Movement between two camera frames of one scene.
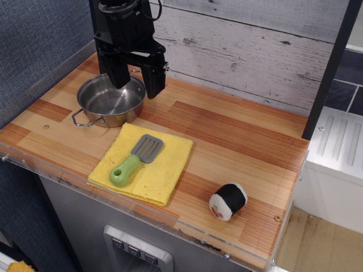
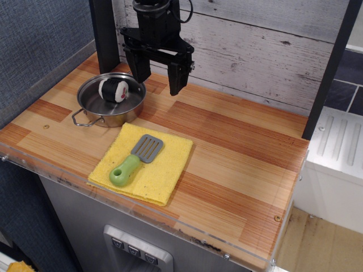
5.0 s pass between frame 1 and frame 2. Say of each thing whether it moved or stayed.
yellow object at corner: stayed
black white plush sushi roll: moved
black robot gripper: moved
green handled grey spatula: stayed
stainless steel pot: stayed
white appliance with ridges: stayed
